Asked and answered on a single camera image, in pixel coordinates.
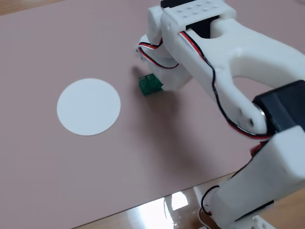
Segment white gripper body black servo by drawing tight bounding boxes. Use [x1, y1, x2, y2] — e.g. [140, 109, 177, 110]
[142, 35, 185, 77]

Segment white moving gripper finger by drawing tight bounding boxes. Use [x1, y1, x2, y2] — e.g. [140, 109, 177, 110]
[134, 35, 153, 70]

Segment white fixed gripper finger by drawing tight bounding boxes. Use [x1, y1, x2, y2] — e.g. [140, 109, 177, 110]
[153, 68, 193, 93]

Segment teal transparent lego brick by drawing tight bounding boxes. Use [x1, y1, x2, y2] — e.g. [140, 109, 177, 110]
[139, 73, 164, 96]

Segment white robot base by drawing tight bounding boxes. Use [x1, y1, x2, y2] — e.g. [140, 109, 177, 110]
[193, 186, 275, 229]

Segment white paper circle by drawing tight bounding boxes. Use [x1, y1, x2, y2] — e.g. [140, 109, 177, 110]
[56, 77, 122, 136]

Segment pink table mat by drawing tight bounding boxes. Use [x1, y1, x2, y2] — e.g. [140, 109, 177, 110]
[0, 0, 305, 229]

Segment red white black servo cable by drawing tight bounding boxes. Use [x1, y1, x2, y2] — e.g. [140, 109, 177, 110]
[199, 185, 221, 229]
[177, 30, 272, 142]
[137, 42, 180, 70]

